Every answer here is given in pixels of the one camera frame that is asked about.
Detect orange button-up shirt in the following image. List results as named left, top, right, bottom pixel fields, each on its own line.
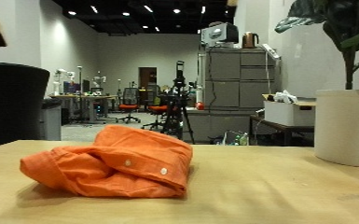
left=19, top=124, right=195, bottom=199

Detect grey box device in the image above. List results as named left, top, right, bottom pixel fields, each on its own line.
left=200, top=21, right=240, bottom=49

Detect copper kettle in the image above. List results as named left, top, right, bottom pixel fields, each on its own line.
left=241, top=31, right=261, bottom=49

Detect white power strip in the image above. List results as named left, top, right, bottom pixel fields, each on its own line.
left=261, top=43, right=282, bottom=61

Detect white upright tube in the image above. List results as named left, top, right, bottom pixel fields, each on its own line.
left=196, top=51, right=205, bottom=104

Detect black office chair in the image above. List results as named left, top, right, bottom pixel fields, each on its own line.
left=0, top=62, right=52, bottom=151

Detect tall grey filing cabinet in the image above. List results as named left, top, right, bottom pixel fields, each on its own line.
left=203, top=46, right=282, bottom=110

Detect blue computer monitor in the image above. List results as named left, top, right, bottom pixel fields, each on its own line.
left=63, top=81, right=84, bottom=93

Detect brown door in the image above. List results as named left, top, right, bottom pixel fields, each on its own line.
left=139, top=66, right=160, bottom=90

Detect thin metal stand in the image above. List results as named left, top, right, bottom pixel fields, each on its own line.
left=78, top=64, right=86, bottom=122

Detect white crumpled bag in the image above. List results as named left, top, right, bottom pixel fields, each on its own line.
left=273, top=90, right=300, bottom=105

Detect long work desk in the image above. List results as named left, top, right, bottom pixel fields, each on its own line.
left=48, top=93, right=120, bottom=124

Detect green leafy plant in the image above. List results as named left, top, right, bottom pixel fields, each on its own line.
left=274, top=0, right=359, bottom=91

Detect white storage box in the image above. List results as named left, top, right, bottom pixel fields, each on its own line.
left=264, top=93, right=318, bottom=127

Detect orange seat office chair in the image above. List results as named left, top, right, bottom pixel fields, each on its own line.
left=116, top=87, right=143, bottom=124
left=141, top=84, right=177, bottom=131

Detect low grey cabinet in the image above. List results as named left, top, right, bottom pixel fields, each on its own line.
left=184, top=107, right=257, bottom=145

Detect dark side table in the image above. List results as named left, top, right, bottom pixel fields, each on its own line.
left=250, top=114, right=315, bottom=147

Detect clear plastic bottles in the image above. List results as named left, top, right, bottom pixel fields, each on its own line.
left=221, top=130, right=252, bottom=147

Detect white plant pot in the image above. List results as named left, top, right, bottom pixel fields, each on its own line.
left=313, top=89, right=359, bottom=168

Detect black camera tripod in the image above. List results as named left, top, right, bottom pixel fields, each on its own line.
left=160, top=60, right=197, bottom=145

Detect grey pedestal cabinet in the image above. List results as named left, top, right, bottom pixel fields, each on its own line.
left=42, top=98, right=64, bottom=142

